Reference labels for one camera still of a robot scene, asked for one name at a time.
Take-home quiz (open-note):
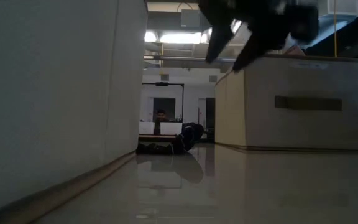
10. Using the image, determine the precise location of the person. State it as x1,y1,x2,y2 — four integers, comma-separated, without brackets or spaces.
153,108,170,136

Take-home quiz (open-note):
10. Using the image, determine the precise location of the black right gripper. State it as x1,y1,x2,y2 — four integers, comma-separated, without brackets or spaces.
197,0,291,73

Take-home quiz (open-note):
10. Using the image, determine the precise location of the pink shirt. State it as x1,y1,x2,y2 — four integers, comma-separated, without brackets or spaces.
283,43,306,57

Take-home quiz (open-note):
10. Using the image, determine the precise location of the grey ceiling box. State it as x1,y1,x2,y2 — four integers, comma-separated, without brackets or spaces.
180,9,202,28

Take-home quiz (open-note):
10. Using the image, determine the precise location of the black rectangular stand frame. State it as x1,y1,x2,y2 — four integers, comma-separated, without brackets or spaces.
141,82,185,124

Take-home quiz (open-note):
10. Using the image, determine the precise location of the bright ceiling light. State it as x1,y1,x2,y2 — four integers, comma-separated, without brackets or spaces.
144,29,211,44

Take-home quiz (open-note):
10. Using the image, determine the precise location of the white monitor back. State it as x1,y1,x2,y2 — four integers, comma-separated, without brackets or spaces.
160,121,183,136
139,121,156,135

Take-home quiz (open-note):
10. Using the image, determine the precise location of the dark door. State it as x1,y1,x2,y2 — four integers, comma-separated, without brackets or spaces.
197,98,216,142

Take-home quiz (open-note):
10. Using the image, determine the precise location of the beige fabric storage box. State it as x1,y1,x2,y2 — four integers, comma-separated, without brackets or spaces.
0,0,149,218
214,54,358,152

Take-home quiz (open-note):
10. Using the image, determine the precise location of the black garment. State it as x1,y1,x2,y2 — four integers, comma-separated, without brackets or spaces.
136,122,205,156

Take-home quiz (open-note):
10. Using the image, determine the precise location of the yellow hanging cord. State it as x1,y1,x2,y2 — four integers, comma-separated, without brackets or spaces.
333,0,337,58

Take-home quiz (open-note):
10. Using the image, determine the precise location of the grey horizontal pipe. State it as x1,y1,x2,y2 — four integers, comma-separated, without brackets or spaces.
144,55,237,63

